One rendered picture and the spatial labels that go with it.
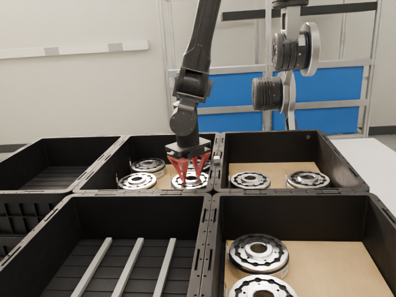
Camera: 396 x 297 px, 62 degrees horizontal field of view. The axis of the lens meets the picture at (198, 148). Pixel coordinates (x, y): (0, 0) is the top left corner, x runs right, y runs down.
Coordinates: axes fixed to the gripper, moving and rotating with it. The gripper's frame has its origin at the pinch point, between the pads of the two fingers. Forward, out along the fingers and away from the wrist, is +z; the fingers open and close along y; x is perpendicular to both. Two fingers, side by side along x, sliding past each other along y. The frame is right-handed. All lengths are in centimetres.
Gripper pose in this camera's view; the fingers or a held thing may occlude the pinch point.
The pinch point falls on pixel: (190, 176)
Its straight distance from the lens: 86.0
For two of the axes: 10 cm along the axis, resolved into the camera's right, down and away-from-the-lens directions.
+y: 7.7, -2.7, 5.7
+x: -6.3, -2.4, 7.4
